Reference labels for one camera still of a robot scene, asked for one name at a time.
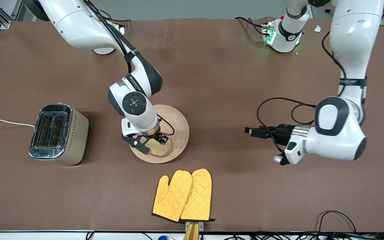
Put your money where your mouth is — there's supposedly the black cable bundle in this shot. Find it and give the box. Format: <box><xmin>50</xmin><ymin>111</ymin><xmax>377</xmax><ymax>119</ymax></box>
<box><xmin>224</xmin><ymin>232</ymin><xmax>384</xmax><ymax>240</ymax></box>

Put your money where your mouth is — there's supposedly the black base cable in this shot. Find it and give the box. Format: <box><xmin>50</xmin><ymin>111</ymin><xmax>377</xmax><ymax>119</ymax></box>
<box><xmin>97</xmin><ymin>9</ymin><xmax>132</xmax><ymax>25</ymax></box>
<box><xmin>234</xmin><ymin>17</ymin><xmax>266</xmax><ymax>35</ymax></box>

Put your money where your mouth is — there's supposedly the small metal bracket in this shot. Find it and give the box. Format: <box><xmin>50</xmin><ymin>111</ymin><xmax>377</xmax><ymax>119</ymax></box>
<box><xmin>185</xmin><ymin>221</ymin><xmax>204</xmax><ymax>231</ymax></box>

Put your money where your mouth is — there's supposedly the cream and chrome toaster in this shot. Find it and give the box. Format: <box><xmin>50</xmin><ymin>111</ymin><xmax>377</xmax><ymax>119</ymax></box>
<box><xmin>29</xmin><ymin>103</ymin><xmax>89</xmax><ymax>166</ymax></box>

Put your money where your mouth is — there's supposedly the yellow quilted oven mitt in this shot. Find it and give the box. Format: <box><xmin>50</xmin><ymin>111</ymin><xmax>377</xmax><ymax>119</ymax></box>
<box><xmin>180</xmin><ymin>168</ymin><xmax>216</xmax><ymax>223</ymax></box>
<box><xmin>152</xmin><ymin>170</ymin><xmax>193</xmax><ymax>223</ymax></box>

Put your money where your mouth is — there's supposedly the white toaster power cable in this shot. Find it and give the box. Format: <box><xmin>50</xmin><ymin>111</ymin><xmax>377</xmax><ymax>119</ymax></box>
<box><xmin>0</xmin><ymin>119</ymin><xmax>36</xmax><ymax>128</ymax></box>

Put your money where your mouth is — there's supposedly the slice of brown toast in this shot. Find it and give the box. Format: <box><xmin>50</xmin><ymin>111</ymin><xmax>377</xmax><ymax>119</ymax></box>
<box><xmin>144</xmin><ymin>137</ymin><xmax>173</xmax><ymax>157</ymax></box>

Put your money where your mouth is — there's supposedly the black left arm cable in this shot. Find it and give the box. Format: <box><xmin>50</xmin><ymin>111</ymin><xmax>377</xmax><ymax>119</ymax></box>
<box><xmin>256</xmin><ymin>31</ymin><xmax>347</xmax><ymax>154</ymax></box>

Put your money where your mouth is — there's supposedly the round wooden plate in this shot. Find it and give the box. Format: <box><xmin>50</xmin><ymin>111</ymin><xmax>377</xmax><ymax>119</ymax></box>
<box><xmin>129</xmin><ymin>104</ymin><xmax>190</xmax><ymax>164</ymax></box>

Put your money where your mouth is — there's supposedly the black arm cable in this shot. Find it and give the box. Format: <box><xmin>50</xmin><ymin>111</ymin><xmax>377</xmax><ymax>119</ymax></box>
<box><xmin>81</xmin><ymin>0</ymin><xmax>176</xmax><ymax>136</ymax></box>
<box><xmin>256</xmin><ymin>31</ymin><xmax>347</xmax><ymax>154</ymax></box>

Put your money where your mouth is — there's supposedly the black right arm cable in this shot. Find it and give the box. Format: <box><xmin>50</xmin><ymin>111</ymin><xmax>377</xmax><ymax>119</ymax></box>
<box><xmin>81</xmin><ymin>0</ymin><xmax>176</xmax><ymax>136</ymax></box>

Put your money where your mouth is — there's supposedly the black looped cable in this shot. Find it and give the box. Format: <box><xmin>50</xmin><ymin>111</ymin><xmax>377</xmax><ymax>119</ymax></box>
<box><xmin>318</xmin><ymin>210</ymin><xmax>357</xmax><ymax>233</ymax></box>

